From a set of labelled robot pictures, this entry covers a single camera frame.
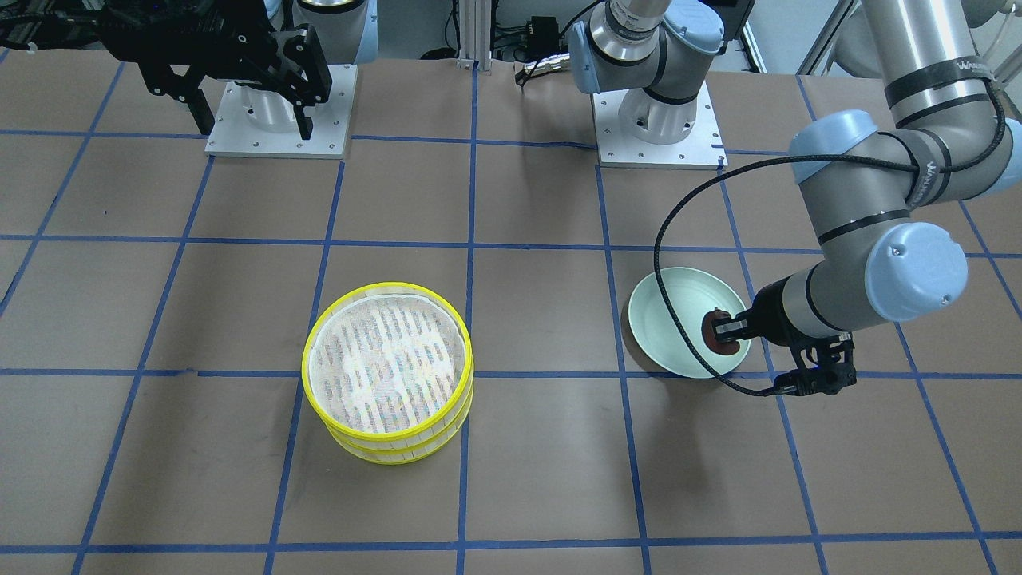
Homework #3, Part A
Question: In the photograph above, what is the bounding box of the aluminium frame post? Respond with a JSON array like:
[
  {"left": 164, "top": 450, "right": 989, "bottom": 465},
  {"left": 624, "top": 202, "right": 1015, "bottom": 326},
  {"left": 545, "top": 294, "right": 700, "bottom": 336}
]
[{"left": 455, "top": 0, "right": 495, "bottom": 75}]

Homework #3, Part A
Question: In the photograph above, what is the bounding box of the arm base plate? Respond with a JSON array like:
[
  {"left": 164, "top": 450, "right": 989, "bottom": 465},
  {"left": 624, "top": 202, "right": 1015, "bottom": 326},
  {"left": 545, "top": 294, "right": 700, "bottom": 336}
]
[
  {"left": 204, "top": 65, "right": 360, "bottom": 160},
  {"left": 591, "top": 83, "right": 727, "bottom": 170}
]

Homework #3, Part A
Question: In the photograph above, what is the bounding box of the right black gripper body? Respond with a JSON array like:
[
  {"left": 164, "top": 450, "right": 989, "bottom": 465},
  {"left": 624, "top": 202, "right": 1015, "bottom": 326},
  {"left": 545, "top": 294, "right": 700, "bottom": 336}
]
[{"left": 104, "top": 0, "right": 333, "bottom": 109}]

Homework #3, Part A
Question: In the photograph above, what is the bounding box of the white steamer cloth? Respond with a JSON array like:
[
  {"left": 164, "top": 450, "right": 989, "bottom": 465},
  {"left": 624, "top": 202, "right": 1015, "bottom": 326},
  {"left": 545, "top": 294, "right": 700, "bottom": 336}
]
[{"left": 309, "top": 295, "right": 467, "bottom": 436}]

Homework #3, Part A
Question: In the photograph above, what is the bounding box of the pale green plate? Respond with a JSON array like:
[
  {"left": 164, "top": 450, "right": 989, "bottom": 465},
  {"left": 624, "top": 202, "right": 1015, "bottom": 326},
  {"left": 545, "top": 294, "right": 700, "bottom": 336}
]
[{"left": 628, "top": 267, "right": 751, "bottom": 379}]

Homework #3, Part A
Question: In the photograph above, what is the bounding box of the brown steamed bun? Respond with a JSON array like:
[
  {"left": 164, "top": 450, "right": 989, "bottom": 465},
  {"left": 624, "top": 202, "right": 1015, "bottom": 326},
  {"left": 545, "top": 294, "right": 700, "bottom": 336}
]
[{"left": 700, "top": 308, "right": 740, "bottom": 356}]

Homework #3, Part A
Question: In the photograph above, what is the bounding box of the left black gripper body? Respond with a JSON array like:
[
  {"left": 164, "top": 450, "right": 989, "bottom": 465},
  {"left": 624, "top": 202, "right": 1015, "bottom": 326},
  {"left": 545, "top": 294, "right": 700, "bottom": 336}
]
[{"left": 713, "top": 284, "right": 857, "bottom": 397}]

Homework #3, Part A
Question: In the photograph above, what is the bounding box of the yellow steamer layer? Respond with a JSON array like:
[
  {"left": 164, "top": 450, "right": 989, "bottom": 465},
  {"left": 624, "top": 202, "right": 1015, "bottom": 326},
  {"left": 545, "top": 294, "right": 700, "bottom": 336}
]
[
  {"left": 301, "top": 281, "right": 473, "bottom": 442},
  {"left": 327, "top": 381, "right": 474, "bottom": 466}
]

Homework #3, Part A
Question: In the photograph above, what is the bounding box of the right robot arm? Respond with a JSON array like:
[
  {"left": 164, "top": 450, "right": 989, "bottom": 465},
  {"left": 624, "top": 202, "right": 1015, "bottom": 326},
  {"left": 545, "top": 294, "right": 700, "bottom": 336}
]
[{"left": 96, "top": 1, "right": 378, "bottom": 141}]

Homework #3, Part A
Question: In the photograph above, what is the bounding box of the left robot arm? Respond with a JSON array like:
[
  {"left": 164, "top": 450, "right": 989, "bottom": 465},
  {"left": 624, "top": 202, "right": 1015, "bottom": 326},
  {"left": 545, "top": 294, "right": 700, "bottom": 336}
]
[{"left": 628, "top": 1, "right": 1020, "bottom": 397}]

